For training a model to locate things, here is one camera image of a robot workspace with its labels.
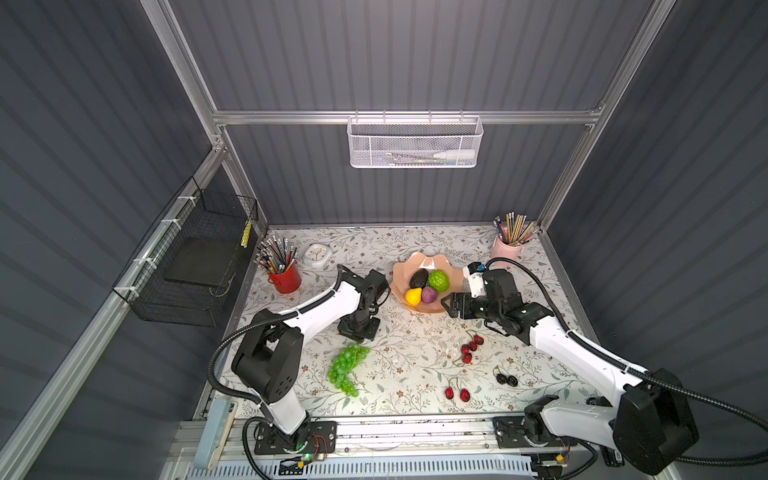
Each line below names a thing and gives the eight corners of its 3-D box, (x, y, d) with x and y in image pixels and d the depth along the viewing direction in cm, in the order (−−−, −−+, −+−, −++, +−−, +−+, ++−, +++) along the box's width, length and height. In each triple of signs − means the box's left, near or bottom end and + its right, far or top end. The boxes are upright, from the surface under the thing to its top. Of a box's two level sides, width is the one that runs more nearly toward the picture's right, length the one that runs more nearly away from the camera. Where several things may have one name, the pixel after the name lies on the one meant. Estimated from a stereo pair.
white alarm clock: (304, 268, 110) (302, 262, 107) (308, 249, 116) (306, 243, 113) (330, 268, 110) (328, 262, 107) (333, 249, 116) (332, 243, 113)
